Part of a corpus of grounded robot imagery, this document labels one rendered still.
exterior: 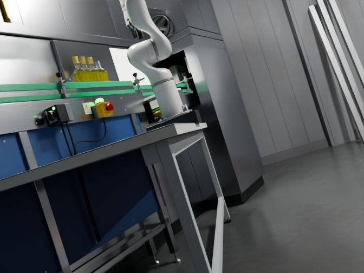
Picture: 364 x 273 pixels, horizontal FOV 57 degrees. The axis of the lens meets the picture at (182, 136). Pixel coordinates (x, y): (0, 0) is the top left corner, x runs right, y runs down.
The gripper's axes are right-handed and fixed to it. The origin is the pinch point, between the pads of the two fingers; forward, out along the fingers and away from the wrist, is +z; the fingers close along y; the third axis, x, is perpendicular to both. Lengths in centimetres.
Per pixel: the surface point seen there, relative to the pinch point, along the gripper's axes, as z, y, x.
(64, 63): 1.6, 22.6, -42.0
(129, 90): 28.4, 3.0, -16.3
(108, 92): 29.0, 21.8, -16.3
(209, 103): 46, -90, -11
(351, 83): 66, -282, 83
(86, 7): -42, -16, -45
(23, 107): 34, 79, -14
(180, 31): -20, -90, -16
